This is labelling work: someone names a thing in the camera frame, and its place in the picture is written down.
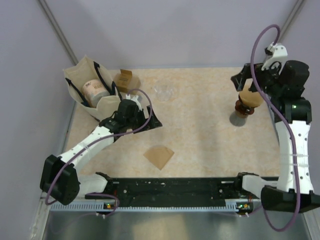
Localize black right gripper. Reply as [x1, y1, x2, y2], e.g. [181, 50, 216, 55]
[230, 59, 283, 98]

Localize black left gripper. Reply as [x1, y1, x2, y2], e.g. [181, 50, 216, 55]
[125, 105, 162, 134]

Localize brown paper filter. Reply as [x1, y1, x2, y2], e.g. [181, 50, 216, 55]
[238, 88, 264, 108]
[143, 145, 175, 170]

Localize amber glass coffee dripper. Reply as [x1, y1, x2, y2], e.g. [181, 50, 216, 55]
[235, 99, 258, 119]

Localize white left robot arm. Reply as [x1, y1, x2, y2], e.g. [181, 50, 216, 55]
[39, 99, 163, 205]

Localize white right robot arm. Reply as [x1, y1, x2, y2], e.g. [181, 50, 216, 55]
[233, 60, 320, 213]

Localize clear plastic cup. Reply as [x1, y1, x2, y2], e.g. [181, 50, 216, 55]
[154, 83, 174, 102]

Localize brown cardboard box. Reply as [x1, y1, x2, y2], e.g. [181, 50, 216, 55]
[114, 69, 141, 94]

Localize cream canvas tote bag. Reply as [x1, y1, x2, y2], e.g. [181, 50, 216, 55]
[63, 56, 122, 122]

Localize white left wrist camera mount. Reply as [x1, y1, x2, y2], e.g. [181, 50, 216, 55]
[125, 94, 143, 104]

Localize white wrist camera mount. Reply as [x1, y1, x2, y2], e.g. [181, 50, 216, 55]
[125, 94, 143, 104]
[261, 42, 288, 71]

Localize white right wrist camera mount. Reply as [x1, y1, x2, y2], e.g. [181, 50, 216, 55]
[261, 42, 288, 71]

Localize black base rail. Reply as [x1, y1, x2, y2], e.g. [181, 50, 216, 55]
[84, 176, 251, 208]

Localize right aluminium frame post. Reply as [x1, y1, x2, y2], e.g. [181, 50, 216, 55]
[278, 0, 307, 43]

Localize aluminium frame post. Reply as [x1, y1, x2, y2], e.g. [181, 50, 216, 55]
[36, 0, 79, 66]
[278, 0, 307, 43]

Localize grey slotted cable duct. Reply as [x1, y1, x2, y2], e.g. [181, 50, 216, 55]
[49, 199, 254, 213]

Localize left aluminium frame post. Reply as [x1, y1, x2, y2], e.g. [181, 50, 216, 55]
[36, 0, 79, 66]

